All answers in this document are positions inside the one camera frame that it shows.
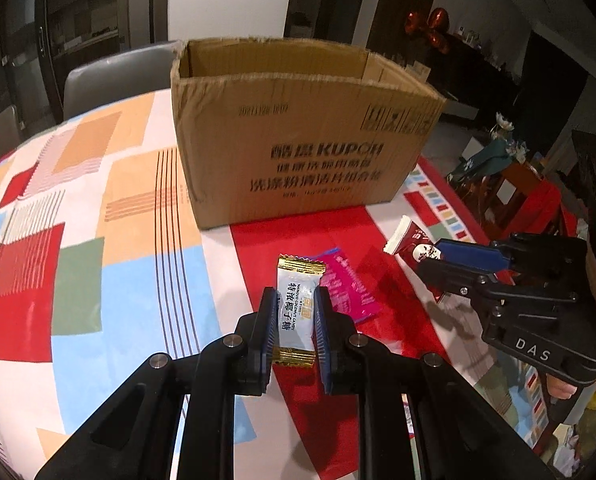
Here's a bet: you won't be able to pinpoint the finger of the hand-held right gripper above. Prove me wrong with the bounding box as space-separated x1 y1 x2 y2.
435 239 516 273
416 260 516 306

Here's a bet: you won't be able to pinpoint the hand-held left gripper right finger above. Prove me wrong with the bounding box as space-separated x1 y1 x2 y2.
314 287 563 480

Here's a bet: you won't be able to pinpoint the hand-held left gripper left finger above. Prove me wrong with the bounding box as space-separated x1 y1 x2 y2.
35 287 279 480

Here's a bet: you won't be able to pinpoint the white candy with gold ends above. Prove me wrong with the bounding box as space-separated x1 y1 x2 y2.
270 255 326 368

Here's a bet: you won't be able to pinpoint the red candy packet with figure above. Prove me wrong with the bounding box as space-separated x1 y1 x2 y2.
384 215 448 263

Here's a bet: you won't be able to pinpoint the brown cardboard box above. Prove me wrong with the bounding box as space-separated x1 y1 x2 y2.
170 37 448 231

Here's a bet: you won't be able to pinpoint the person's right hand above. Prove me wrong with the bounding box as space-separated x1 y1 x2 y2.
548 375 579 399

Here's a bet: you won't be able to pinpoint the pink snack packet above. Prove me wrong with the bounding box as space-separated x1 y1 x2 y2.
310 247 381 326

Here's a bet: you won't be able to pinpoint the green cloth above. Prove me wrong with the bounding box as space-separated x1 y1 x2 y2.
448 139 509 182

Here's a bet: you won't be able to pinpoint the white flower ornament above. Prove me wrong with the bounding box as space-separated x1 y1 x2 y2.
490 112 529 162

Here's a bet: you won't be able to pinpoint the colourful patchwork tablecloth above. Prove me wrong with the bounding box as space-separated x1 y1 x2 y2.
0 87 593 480

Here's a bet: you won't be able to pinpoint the red foil balloons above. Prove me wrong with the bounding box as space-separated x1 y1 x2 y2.
404 7 452 54

